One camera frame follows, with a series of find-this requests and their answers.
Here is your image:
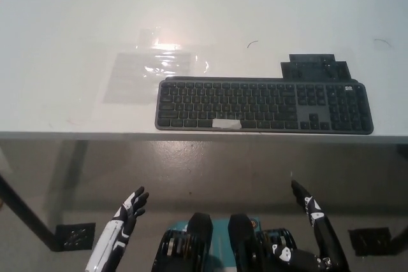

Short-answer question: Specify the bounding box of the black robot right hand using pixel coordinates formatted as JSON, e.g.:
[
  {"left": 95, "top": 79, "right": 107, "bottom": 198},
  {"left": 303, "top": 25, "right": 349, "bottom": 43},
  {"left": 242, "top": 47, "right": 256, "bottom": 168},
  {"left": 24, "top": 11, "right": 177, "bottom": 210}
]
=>
[{"left": 270, "top": 180, "right": 351, "bottom": 272}]

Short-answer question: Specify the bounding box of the black slanted table leg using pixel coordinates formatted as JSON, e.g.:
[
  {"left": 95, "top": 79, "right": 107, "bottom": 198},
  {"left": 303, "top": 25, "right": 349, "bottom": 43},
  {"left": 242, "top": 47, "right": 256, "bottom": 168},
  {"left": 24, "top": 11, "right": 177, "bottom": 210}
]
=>
[{"left": 0, "top": 172, "right": 66, "bottom": 252}]

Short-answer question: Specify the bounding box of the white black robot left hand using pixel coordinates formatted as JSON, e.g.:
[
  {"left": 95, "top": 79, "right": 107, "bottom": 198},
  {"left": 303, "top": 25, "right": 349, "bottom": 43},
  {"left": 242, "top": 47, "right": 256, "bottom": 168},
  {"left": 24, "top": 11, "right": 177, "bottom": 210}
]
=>
[{"left": 84, "top": 186, "right": 150, "bottom": 272}]

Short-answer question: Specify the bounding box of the black floor mounting plate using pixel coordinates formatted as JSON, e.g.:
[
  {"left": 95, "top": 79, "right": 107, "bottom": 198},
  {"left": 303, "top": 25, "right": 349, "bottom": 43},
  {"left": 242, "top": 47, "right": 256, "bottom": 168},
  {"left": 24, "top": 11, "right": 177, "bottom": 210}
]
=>
[
  {"left": 347, "top": 226, "right": 393, "bottom": 257},
  {"left": 55, "top": 222, "right": 97, "bottom": 252}
]

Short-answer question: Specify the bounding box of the grey table leg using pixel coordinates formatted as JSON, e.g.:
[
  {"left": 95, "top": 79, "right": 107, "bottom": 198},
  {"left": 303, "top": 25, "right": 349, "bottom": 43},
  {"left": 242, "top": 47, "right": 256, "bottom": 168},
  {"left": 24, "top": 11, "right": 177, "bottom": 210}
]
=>
[{"left": 47, "top": 140, "right": 89, "bottom": 238}]

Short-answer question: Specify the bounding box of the white tape strip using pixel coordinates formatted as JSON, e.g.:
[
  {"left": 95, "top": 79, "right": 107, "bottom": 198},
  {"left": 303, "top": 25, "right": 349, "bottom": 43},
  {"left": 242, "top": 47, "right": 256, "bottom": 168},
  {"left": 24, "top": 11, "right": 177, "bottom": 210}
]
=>
[{"left": 212, "top": 118, "right": 242, "bottom": 130}]

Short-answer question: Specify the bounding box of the dark grey wireless keyboard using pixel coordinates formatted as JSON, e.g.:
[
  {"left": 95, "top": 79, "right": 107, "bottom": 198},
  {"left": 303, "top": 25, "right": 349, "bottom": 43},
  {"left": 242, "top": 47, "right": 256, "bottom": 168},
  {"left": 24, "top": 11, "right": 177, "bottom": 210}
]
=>
[{"left": 155, "top": 75, "right": 375, "bottom": 135}]

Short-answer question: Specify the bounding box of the clear plastic sheet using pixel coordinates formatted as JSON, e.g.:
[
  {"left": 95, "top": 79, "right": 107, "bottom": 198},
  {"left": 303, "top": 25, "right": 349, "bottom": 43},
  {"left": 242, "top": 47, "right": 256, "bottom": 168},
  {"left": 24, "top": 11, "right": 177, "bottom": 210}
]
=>
[{"left": 101, "top": 26, "right": 212, "bottom": 106}]

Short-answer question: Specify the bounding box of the black stepped flat plate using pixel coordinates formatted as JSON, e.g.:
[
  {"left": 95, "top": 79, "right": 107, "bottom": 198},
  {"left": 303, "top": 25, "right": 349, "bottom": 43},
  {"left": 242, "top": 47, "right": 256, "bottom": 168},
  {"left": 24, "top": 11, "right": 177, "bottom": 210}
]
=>
[{"left": 280, "top": 54, "right": 350, "bottom": 81}]

